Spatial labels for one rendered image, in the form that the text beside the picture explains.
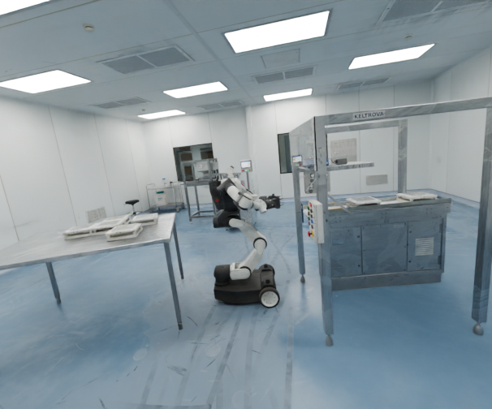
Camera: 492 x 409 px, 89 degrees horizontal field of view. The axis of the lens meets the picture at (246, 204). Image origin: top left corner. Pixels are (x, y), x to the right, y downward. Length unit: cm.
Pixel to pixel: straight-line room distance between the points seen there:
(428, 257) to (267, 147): 552
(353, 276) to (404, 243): 59
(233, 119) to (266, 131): 106
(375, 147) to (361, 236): 532
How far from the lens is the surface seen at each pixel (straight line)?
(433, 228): 305
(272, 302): 260
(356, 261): 281
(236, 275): 266
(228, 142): 786
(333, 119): 174
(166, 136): 863
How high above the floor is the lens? 145
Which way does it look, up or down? 11 degrees down
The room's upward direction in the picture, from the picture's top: 6 degrees counter-clockwise
